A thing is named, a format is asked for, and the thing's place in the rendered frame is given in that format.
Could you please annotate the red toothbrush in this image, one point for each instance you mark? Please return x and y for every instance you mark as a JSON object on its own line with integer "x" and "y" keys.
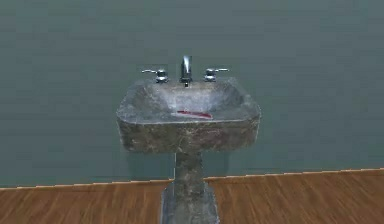
{"x": 195, "y": 114}

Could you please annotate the chrome faucet spout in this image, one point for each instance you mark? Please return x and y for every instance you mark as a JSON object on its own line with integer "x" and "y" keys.
{"x": 186, "y": 70}

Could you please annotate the grey marble pedestal sink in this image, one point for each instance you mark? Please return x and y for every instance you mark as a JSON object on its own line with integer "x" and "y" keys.
{"x": 186, "y": 136}

